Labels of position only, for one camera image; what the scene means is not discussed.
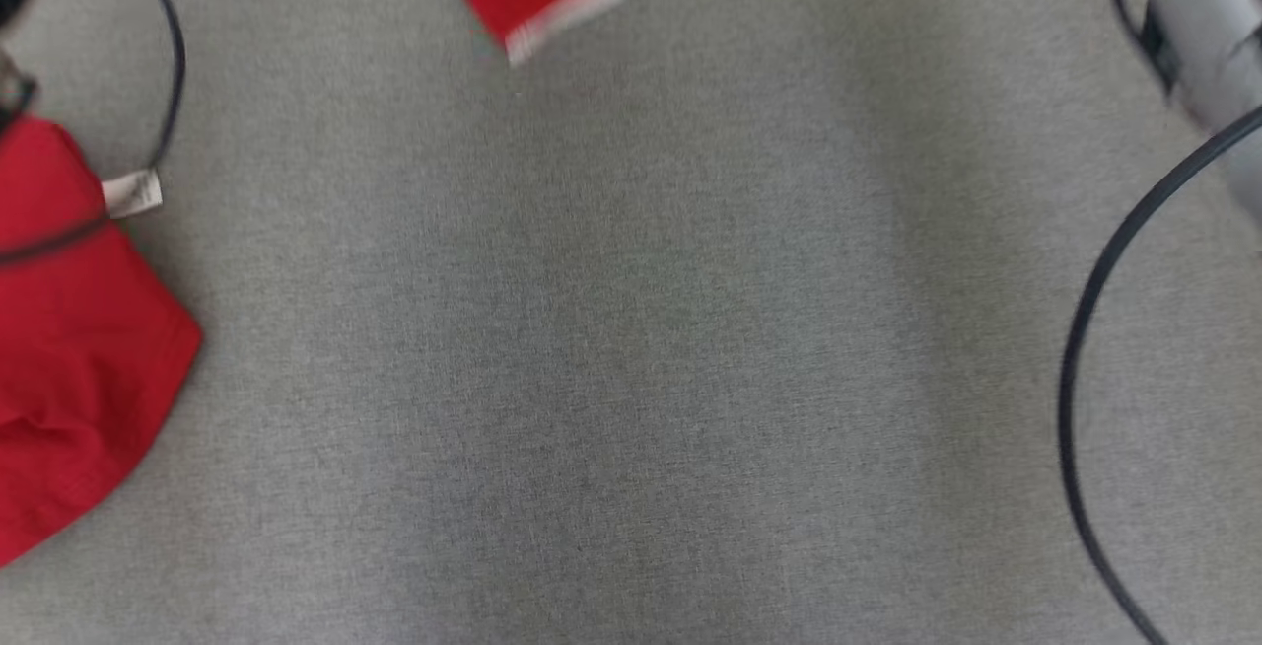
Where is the grey fabric sofa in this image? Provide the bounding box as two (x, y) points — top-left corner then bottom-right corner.
(0, 0), (1262, 645)

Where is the red basketball jersey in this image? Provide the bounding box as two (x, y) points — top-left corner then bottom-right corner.
(0, 115), (205, 567)

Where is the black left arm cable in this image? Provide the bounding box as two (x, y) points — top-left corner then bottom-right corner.
(0, 0), (188, 266)

